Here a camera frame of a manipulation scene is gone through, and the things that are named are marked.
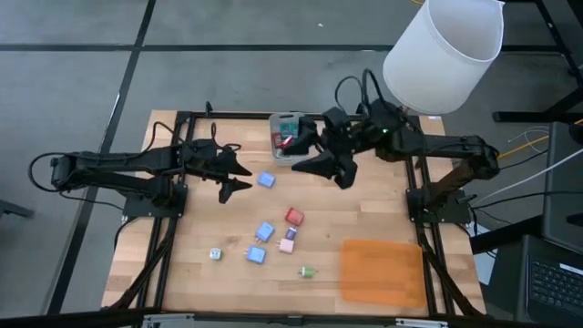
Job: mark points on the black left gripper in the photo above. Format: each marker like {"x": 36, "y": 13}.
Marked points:
{"x": 205, "y": 159}

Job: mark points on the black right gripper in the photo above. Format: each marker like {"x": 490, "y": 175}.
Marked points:
{"x": 348, "y": 136}

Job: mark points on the bright red plastic case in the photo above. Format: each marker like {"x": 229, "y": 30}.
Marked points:
{"x": 287, "y": 142}

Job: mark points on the teal plastic case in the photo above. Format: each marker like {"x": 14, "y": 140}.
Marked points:
{"x": 285, "y": 129}
{"x": 294, "y": 129}

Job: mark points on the blue multiport charger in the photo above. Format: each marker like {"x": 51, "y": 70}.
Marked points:
{"x": 256, "y": 255}
{"x": 265, "y": 231}
{"x": 266, "y": 180}

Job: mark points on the red case with window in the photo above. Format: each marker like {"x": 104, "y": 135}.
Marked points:
{"x": 276, "y": 139}

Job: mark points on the red wall charger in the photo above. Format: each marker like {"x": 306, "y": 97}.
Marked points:
{"x": 295, "y": 217}

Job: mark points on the small white and green charger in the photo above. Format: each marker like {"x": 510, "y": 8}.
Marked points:
{"x": 216, "y": 254}

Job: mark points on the small purple charger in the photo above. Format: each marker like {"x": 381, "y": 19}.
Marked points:
{"x": 291, "y": 233}

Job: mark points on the pink wall charger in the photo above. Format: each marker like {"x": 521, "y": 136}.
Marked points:
{"x": 287, "y": 246}

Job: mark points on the green wall charger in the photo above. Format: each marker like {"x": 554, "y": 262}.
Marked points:
{"x": 308, "y": 272}

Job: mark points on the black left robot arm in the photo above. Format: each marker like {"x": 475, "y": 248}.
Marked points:
{"x": 114, "y": 161}

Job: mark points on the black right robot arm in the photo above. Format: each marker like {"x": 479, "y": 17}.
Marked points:
{"x": 446, "y": 146}

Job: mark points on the small white label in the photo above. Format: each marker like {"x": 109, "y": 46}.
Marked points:
{"x": 434, "y": 117}

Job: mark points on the orange mat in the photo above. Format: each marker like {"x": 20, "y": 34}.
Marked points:
{"x": 382, "y": 273}

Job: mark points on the table lamp with white shade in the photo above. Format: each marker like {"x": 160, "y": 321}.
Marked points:
{"x": 437, "y": 59}

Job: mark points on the black laptop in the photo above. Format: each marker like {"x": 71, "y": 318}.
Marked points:
{"x": 555, "y": 282}

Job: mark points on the black aluminium table frame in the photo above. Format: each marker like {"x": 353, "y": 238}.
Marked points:
{"x": 237, "y": 115}

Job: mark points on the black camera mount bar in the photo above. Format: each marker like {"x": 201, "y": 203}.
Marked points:
{"x": 291, "y": 321}

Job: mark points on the black desk leg frame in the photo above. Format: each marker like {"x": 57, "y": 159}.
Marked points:
{"x": 524, "y": 116}

